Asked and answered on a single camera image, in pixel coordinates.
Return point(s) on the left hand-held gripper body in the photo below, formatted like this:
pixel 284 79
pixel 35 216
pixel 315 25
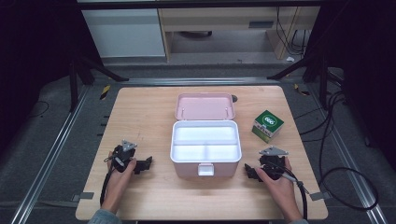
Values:
pixel 123 157

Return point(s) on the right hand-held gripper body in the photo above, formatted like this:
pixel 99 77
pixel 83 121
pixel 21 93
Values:
pixel 273 163

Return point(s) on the green and white cardboard box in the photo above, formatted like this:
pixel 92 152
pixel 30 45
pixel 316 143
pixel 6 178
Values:
pixel 268 121

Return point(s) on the white divided tray insert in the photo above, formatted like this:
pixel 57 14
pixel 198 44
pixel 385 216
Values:
pixel 205 137

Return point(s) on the pink storage box with lid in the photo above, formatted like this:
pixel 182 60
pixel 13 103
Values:
pixel 204 107

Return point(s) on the person's right hand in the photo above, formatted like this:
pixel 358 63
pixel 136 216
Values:
pixel 283 194

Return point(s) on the person's left hand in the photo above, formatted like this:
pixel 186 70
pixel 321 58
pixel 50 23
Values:
pixel 116 189

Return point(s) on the yellow black tape strip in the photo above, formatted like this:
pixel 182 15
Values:
pixel 301 90
pixel 105 92

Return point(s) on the black metal stand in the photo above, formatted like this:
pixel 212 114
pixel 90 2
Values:
pixel 73 87
pixel 323 84

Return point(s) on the small white floor item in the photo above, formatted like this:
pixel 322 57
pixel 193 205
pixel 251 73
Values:
pixel 290 59

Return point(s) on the white cabinet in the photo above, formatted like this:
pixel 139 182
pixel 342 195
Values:
pixel 124 32

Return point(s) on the grey metal table bracket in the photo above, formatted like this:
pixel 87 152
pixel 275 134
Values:
pixel 83 196
pixel 320 196

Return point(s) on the aluminium floor rail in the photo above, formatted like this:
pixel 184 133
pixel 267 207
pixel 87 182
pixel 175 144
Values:
pixel 49 155
pixel 199 81
pixel 351 168

